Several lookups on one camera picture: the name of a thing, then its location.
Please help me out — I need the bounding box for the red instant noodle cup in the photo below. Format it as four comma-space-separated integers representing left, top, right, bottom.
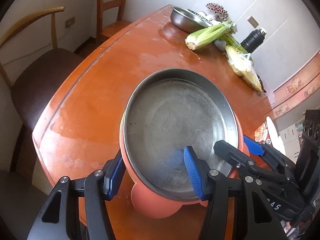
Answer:
254, 122, 271, 145

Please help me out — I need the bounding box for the round metal pan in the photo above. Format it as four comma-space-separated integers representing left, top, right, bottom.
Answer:
123, 68, 239, 202

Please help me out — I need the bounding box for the orange bear-shaped plate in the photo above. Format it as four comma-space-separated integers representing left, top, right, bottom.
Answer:
119, 109, 251, 220

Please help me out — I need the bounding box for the white shelf cabinet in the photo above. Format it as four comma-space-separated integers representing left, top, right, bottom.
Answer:
279, 121, 303, 163

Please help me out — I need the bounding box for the hello kitty folding screen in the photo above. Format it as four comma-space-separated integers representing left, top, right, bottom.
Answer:
272, 51, 319, 119

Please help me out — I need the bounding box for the black tray on table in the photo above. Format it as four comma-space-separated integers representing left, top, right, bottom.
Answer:
257, 74, 267, 93

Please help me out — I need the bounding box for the yellow plastic food bag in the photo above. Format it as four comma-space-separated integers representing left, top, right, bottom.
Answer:
225, 46, 263, 92

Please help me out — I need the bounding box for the black thermos bottle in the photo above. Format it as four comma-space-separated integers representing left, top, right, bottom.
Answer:
240, 28, 267, 53

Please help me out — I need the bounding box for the celery bunch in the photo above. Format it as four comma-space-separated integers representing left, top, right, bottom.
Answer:
220, 33, 248, 54
185, 20, 234, 51

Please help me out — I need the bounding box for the curved armrest wooden chair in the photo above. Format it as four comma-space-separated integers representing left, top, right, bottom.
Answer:
1, 6, 83, 183

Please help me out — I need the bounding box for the steel basin at back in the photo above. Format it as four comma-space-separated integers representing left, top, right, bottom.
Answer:
170, 7, 211, 34

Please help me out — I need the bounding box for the wooden slat-back chair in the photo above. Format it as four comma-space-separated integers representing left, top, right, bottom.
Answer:
75, 0, 133, 55

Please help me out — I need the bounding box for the wall power socket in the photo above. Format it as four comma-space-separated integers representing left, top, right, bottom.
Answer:
65, 16, 75, 29

